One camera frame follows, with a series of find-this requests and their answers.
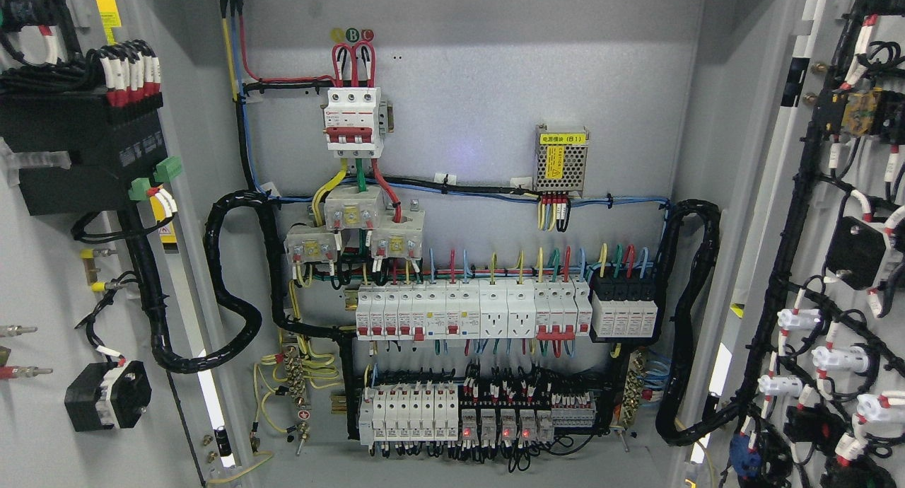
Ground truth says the white current transformer left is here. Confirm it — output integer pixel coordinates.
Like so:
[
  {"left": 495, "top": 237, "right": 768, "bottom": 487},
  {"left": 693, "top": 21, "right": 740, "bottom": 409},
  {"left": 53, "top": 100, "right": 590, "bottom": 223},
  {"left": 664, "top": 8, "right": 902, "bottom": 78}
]
[{"left": 285, "top": 225, "right": 343, "bottom": 265}]

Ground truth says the black white rotary switch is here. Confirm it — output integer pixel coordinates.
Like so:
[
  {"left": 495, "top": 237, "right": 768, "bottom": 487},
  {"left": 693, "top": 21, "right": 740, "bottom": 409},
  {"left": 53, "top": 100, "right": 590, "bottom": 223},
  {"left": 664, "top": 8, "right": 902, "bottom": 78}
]
[{"left": 64, "top": 360, "right": 152, "bottom": 432}]

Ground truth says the black digital power meter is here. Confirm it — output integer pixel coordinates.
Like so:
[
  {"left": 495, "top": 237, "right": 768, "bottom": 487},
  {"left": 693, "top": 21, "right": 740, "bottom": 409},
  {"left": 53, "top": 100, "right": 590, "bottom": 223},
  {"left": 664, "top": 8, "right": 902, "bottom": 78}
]
[{"left": 1, "top": 93, "right": 183, "bottom": 215}]

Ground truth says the grey cabinet door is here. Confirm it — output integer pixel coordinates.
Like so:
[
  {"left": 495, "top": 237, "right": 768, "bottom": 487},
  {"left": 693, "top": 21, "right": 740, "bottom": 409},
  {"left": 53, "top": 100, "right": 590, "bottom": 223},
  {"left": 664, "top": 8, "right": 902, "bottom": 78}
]
[
  {"left": 657, "top": 0, "right": 903, "bottom": 487},
  {"left": 1, "top": 0, "right": 245, "bottom": 487}
]

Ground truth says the white current transformer upper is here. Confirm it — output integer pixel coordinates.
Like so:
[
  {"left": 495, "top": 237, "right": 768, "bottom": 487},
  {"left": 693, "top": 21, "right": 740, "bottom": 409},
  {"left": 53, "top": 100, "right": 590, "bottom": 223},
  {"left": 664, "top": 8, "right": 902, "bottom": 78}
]
[{"left": 324, "top": 185, "right": 387, "bottom": 231}]

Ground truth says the metal mesh power supply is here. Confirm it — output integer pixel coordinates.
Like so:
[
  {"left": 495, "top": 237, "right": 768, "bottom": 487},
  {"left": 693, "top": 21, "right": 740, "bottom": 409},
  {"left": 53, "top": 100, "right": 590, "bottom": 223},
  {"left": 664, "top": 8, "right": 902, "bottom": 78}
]
[{"left": 532, "top": 124, "right": 590, "bottom": 196}]

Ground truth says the white socket breaker row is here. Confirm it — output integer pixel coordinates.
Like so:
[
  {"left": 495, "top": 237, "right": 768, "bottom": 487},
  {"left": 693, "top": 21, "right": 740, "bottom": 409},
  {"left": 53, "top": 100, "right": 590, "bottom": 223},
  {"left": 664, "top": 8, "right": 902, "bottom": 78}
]
[{"left": 355, "top": 279, "right": 592, "bottom": 341}]

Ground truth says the relay terminal row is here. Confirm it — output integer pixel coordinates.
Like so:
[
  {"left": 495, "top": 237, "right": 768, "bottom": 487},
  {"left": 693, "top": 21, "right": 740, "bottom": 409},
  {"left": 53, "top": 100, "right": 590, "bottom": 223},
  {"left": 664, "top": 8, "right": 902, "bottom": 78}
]
[{"left": 358, "top": 365, "right": 598, "bottom": 455}]

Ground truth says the black corrugated cable conduit left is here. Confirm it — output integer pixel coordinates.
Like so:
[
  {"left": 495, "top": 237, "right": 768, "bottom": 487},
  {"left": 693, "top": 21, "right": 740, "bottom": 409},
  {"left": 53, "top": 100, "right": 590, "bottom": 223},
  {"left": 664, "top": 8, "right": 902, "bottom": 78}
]
[{"left": 138, "top": 190, "right": 354, "bottom": 374}]

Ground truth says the black corrugated cable conduit right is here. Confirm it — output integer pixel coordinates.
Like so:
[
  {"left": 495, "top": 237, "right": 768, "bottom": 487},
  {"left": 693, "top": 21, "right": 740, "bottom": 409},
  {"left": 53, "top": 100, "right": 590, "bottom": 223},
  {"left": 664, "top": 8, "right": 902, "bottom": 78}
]
[{"left": 654, "top": 198, "right": 722, "bottom": 446}]

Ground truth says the white current transformer right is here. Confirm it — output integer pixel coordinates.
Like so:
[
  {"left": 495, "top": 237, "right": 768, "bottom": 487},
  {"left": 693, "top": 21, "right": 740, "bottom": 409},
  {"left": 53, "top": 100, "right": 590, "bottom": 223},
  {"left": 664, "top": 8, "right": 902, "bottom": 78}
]
[{"left": 370, "top": 210, "right": 426, "bottom": 260}]

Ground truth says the brass ground terminal bar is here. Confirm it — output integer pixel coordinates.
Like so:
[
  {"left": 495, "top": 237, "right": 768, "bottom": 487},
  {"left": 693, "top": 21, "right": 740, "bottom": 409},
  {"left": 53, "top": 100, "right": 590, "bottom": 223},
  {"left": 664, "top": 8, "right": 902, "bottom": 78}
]
[{"left": 282, "top": 343, "right": 310, "bottom": 448}]

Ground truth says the black corrugated cable conduit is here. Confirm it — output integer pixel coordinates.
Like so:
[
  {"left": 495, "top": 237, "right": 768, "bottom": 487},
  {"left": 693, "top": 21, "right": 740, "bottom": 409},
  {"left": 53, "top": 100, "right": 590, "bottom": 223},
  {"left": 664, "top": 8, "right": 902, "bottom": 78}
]
[
  {"left": 138, "top": 190, "right": 354, "bottom": 374},
  {"left": 654, "top": 198, "right": 722, "bottom": 446}
]

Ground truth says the white current transformer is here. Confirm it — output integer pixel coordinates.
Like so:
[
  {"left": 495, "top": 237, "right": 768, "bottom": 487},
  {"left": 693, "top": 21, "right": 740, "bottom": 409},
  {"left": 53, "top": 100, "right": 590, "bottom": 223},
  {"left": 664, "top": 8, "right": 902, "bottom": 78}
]
[
  {"left": 370, "top": 210, "right": 426, "bottom": 260},
  {"left": 324, "top": 185, "right": 387, "bottom": 231},
  {"left": 285, "top": 225, "right": 343, "bottom": 265}
]

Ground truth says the white red main breaker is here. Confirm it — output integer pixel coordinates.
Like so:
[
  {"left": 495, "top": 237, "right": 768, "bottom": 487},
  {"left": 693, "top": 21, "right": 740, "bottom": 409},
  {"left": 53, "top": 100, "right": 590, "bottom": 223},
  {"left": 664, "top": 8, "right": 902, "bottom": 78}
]
[{"left": 323, "top": 86, "right": 387, "bottom": 159}]

